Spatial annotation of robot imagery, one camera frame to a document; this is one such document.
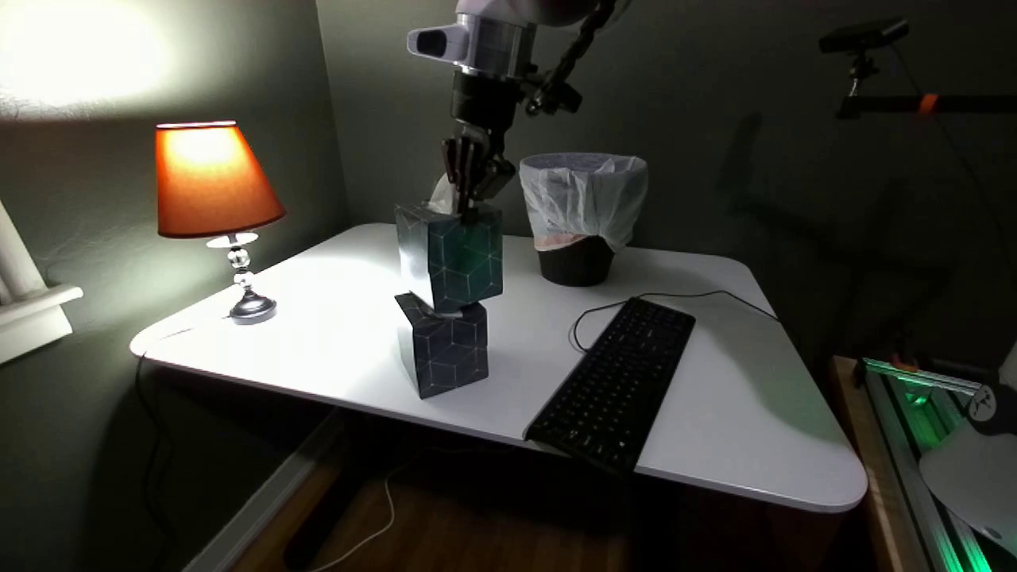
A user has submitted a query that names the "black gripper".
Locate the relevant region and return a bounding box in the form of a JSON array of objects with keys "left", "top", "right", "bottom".
[{"left": 438, "top": 71, "right": 531, "bottom": 220}]

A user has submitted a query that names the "teal cup with items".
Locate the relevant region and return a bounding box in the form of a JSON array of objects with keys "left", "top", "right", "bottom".
[{"left": 393, "top": 173, "right": 510, "bottom": 314}]

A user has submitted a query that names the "dark navy patterned tissue box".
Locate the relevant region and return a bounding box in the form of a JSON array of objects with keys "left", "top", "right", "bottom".
[{"left": 391, "top": 288, "right": 492, "bottom": 401}]

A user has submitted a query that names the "white plastic bin liner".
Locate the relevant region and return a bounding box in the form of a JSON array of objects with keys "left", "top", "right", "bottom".
[{"left": 516, "top": 150, "right": 651, "bottom": 253}]

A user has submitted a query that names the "black waste bin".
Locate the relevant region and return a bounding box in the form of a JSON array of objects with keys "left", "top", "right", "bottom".
[{"left": 535, "top": 233, "right": 621, "bottom": 288}]

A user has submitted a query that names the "black computer keyboard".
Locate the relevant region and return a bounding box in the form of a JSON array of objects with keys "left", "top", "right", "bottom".
[{"left": 522, "top": 297, "right": 700, "bottom": 478}]

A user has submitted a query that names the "table lamp with orange shade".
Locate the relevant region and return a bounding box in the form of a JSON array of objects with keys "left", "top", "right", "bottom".
[{"left": 151, "top": 117, "right": 286, "bottom": 325}]

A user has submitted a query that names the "wooden side panel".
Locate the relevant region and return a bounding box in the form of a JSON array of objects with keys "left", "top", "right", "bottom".
[{"left": 826, "top": 353, "right": 905, "bottom": 572}]

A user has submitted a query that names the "white rounded plate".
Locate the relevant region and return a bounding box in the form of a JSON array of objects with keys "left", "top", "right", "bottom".
[{"left": 919, "top": 418, "right": 1017, "bottom": 555}]

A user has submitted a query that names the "thin black keyboard cable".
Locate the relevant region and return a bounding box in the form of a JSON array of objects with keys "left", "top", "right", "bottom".
[{"left": 569, "top": 285, "right": 783, "bottom": 357}]

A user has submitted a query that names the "thin white cable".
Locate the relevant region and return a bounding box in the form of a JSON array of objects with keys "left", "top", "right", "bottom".
[{"left": 311, "top": 474, "right": 400, "bottom": 572}]

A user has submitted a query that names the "white wall shelf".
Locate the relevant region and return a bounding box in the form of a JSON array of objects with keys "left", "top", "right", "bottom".
[{"left": 0, "top": 199, "right": 85, "bottom": 369}]

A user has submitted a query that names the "green lit aluminium frame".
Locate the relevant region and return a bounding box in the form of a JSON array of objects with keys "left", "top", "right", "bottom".
[{"left": 857, "top": 357, "right": 1017, "bottom": 572}]

